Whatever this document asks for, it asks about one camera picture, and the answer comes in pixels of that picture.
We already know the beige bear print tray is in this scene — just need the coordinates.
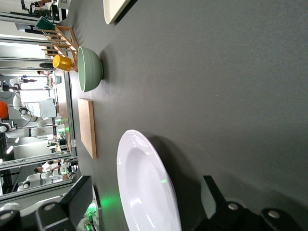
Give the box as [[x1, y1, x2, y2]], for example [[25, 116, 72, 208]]
[[103, 0, 138, 25]]

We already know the yellow mug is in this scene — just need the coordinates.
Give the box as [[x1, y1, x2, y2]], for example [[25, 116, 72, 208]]
[[52, 54, 74, 72]]

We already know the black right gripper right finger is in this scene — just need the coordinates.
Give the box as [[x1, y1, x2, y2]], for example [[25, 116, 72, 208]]
[[192, 175, 304, 231]]

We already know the light green bowl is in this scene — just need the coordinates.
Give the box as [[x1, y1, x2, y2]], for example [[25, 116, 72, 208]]
[[77, 46, 104, 93]]

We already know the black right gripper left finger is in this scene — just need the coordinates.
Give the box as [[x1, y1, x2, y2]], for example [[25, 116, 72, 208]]
[[0, 175, 94, 231]]

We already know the bamboo cutting board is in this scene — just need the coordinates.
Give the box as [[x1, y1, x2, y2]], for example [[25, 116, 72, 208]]
[[77, 97, 98, 160]]

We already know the person in white shirt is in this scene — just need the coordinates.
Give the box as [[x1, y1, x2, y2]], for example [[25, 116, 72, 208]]
[[33, 160, 64, 180]]

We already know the wooden peg mug rack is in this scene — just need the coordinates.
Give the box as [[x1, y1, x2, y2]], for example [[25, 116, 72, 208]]
[[38, 25, 80, 73]]

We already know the white round plate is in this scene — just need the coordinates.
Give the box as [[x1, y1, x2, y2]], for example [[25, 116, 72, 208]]
[[116, 129, 182, 231]]

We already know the white background box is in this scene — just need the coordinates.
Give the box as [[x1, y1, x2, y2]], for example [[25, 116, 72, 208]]
[[39, 99, 58, 119]]

